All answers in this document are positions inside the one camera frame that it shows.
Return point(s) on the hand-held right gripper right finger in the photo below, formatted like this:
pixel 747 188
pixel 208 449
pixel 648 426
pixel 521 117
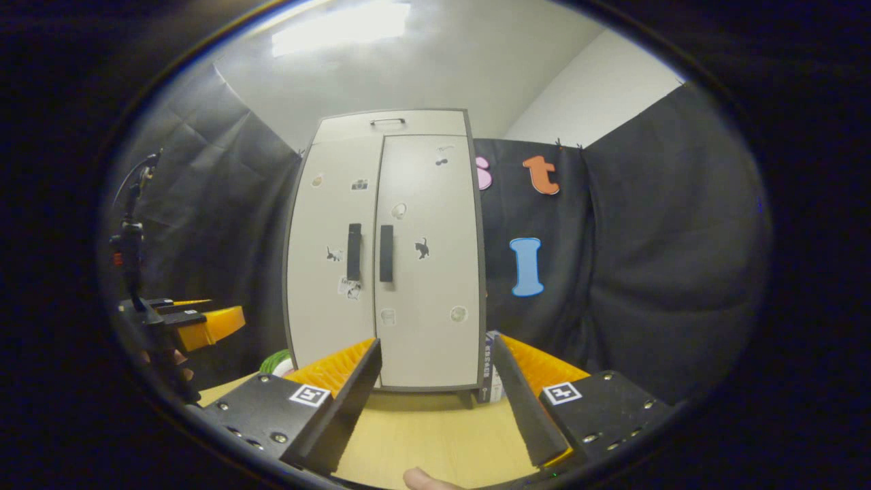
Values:
pixel 527 408

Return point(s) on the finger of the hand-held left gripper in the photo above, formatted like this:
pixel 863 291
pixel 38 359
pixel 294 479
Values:
pixel 211 327
pixel 180 306

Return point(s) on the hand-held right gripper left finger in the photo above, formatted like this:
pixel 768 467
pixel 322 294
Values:
pixel 354 408

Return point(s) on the white cabinet door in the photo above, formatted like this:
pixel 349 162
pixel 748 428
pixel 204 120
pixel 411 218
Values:
pixel 435 204
pixel 326 204

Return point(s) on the white shoe cabinet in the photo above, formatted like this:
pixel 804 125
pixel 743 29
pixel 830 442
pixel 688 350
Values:
pixel 429 126

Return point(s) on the white book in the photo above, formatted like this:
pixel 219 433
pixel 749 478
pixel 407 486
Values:
pixel 498 381

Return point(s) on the dark blue book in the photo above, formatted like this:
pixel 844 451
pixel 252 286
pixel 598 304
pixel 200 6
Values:
pixel 484 374

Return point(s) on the watermelon slice toy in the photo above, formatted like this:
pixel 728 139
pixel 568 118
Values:
pixel 275 361

